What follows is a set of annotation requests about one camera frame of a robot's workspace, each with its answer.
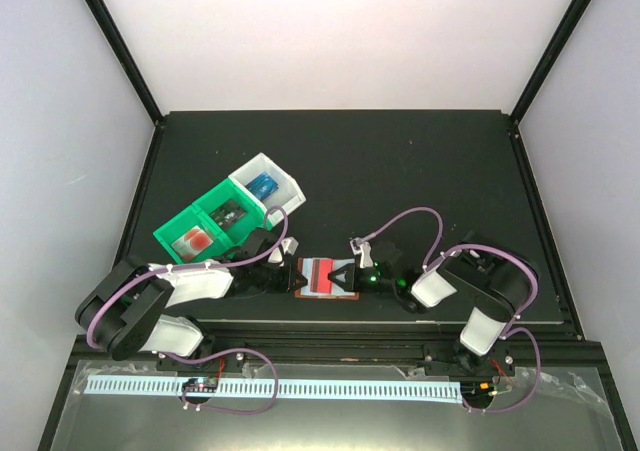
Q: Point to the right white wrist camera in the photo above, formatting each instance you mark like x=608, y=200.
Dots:
x=361, y=249

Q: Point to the red white card in bin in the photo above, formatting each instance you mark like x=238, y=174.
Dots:
x=183, y=249

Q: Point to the red white card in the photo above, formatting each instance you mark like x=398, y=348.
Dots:
x=316, y=270
x=183, y=249
x=196, y=240

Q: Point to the small circuit board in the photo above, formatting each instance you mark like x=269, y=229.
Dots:
x=206, y=385

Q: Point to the brown leather card holder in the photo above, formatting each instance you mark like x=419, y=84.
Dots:
x=341, y=295

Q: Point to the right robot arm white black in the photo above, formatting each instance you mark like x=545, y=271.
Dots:
x=499, y=283

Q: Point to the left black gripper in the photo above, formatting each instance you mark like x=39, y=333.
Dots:
x=287, y=286

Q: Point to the black aluminium front rail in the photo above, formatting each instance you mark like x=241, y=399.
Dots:
x=434, y=355

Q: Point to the white plastic bin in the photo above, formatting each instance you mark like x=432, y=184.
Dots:
x=289, y=196

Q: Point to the green bin at end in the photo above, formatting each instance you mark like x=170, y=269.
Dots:
x=177, y=226

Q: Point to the green bin near white bin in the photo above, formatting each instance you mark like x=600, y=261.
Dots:
x=228, y=190

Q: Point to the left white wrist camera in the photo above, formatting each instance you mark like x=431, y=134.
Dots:
x=287, y=247

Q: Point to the left black frame post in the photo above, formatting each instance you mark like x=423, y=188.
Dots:
x=103, y=17

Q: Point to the black frame post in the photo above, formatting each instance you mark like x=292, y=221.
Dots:
x=103, y=17
x=559, y=39

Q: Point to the right black frame post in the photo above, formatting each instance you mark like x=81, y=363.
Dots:
x=559, y=39

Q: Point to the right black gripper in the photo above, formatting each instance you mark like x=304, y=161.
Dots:
x=351, y=283

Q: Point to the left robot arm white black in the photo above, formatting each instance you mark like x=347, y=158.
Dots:
x=126, y=313

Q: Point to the white slotted cable duct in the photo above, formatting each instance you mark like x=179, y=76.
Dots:
x=302, y=389

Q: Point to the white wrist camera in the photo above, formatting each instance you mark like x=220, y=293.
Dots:
x=287, y=247
x=361, y=249

